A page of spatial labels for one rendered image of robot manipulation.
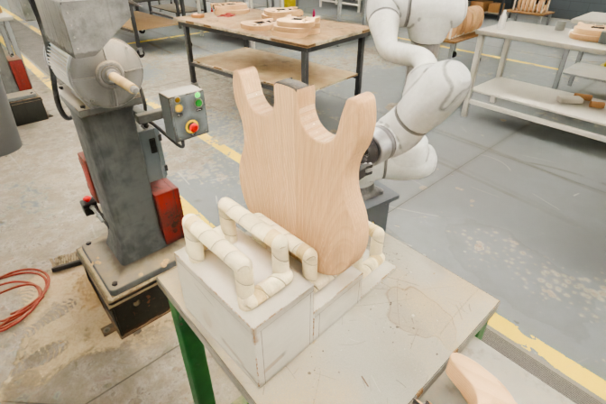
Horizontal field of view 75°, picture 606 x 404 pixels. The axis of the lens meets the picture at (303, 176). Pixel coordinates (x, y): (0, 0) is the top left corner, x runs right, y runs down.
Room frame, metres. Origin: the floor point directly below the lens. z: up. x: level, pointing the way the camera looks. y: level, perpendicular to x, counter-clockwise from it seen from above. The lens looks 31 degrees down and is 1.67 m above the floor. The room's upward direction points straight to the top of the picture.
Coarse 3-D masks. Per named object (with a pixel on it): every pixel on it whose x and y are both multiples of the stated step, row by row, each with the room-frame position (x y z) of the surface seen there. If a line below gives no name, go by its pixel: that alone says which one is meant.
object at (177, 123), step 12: (168, 96) 1.53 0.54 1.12; (180, 96) 1.55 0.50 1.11; (192, 96) 1.58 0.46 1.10; (204, 96) 1.62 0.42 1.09; (168, 108) 1.53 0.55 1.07; (192, 108) 1.57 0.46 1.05; (204, 108) 1.61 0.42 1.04; (168, 120) 1.54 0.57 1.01; (180, 120) 1.53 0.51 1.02; (192, 120) 1.57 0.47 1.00; (204, 120) 1.60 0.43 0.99; (168, 132) 1.56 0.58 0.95; (180, 132) 1.53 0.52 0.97; (204, 132) 1.60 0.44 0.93; (180, 144) 1.58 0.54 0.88
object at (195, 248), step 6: (186, 234) 0.60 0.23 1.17; (192, 234) 0.60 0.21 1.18; (186, 240) 0.60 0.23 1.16; (192, 240) 0.60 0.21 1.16; (198, 240) 0.60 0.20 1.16; (192, 246) 0.60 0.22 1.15; (198, 246) 0.60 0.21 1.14; (192, 252) 0.60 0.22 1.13; (198, 252) 0.60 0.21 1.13; (204, 252) 0.61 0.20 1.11; (192, 258) 0.60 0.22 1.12; (198, 258) 0.60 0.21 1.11; (204, 258) 0.61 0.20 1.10
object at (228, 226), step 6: (222, 216) 0.65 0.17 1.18; (228, 216) 0.65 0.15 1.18; (222, 222) 0.66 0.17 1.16; (228, 222) 0.65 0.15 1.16; (234, 222) 0.67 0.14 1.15; (222, 228) 0.66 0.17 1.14; (228, 228) 0.65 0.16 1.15; (234, 228) 0.66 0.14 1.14; (228, 234) 0.65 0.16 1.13; (234, 234) 0.66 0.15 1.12; (228, 240) 0.65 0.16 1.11; (234, 240) 0.66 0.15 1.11
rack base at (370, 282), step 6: (366, 252) 0.81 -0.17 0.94; (366, 258) 0.78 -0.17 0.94; (384, 264) 0.76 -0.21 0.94; (390, 264) 0.76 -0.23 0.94; (378, 270) 0.74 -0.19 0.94; (384, 270) 0.74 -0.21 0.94; (390, 270) 0.74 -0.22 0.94; (366, 276) 0.72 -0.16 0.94; (372, 276) 0.72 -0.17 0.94; (378, 276) 0.72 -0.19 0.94; (384, 276) 0.72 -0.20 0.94; (366, 282) 0.70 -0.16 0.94; (372, 282) 0.70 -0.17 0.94; (378, 282) 0.70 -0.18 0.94; (366, 288) 0.68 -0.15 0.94; (372, 288) 0.68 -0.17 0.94; (366, 294) 0.67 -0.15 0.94
